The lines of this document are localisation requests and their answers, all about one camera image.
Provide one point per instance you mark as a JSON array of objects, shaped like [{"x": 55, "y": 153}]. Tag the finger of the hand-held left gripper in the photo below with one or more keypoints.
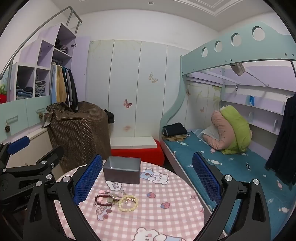
[
  {"x": 18, "y": 144},
  {"x": 54, "y": 157}
]

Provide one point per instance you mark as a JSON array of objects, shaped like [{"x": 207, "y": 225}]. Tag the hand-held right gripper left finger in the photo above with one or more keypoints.
[{"x": 89, "y": 179}]

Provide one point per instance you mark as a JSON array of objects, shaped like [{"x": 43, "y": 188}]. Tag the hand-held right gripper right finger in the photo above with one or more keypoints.
[{"x": 205, "y": 178}]

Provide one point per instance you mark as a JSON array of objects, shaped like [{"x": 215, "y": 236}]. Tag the grey storage box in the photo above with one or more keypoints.
[{"x": 121, "y": 176}]

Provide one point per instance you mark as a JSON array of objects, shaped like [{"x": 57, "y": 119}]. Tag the mint drawer cabinet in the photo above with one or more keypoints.
[{"x": 25, "y": 113}]

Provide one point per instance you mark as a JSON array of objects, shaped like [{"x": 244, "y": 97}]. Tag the small silver charm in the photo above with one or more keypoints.
[{"x": 122, "y": 191}]

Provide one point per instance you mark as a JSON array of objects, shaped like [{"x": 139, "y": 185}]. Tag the white pillow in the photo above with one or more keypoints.
[{"x": 211, "y": 133}]

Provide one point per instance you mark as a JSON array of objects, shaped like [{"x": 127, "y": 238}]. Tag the pink plush pillow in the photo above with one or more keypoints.
[{"x": 222, "y": 132}]

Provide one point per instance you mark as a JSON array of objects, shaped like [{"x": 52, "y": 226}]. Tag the folded tan clothes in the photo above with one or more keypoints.
[{"x": 175, "y": 137}]

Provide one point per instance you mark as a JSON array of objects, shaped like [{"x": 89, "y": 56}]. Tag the red box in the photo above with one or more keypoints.
[{"x": 138, "y": 155}]

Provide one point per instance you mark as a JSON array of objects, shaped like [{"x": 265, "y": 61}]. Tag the white board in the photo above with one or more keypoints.
[{"x": 131, "y": 142}]

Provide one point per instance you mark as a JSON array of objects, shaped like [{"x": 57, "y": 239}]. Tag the green blanket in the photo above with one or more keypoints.
[{"x": 235, "y": 129}]

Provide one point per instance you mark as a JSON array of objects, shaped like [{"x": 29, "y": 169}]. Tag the folded dark clothes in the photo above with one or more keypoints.
[{"x": 174, "y": 128}]

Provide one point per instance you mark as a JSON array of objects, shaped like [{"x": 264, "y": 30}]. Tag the pink checked bear tablecloth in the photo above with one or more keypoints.
[{"x": 138, "y": 220}]

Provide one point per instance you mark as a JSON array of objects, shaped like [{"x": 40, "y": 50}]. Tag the faded pink butterfly sticker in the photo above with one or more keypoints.
[{"x": 127, "y": 128}]

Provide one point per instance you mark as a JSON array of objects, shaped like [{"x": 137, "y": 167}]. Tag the black bag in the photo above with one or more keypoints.
[{"x": 109, "y": 115}]

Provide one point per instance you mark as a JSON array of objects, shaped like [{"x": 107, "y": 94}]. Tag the dark hanging coats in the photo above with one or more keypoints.
[{"x": 72, "y": 90}]

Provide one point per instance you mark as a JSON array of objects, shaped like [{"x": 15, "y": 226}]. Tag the light blue hanging shirt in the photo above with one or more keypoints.
[{"x": 53, "y": 83}]

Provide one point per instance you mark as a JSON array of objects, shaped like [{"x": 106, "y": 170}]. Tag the yellow hanging coat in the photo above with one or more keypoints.
[{"x": 61, "y": 85}]

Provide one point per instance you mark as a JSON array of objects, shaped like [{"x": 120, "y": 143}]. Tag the dark hanging jacket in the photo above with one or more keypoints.
[{"x": 284, "y": 139}]

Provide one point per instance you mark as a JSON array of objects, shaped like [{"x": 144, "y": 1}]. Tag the purple stair shelf cabinet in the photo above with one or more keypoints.
[{"x": 46, "y": 53}]

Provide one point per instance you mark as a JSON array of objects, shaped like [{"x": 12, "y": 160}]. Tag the dark clothes pile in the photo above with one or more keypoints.
[{"x": 61, "y": 47}]

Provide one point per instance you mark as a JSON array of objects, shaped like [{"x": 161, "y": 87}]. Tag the grey metal handrail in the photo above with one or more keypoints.
[{"x": 30, "y": 33}]

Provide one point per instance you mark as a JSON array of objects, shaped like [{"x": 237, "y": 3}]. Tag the pale green wardrobe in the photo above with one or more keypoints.
[{"x": 124, "y": 69}]

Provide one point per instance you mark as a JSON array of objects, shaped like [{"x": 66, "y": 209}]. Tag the grey hanging pouch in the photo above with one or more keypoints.
[{"x": 237, "y": 69}]

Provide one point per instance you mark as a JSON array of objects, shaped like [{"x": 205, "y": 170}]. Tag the yellow butterfly sticker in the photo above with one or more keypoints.
[{"x": 152, "y": 77}]

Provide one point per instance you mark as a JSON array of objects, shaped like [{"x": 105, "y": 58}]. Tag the mint green bunk bed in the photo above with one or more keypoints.
[{"x": 231, "y": 53}]

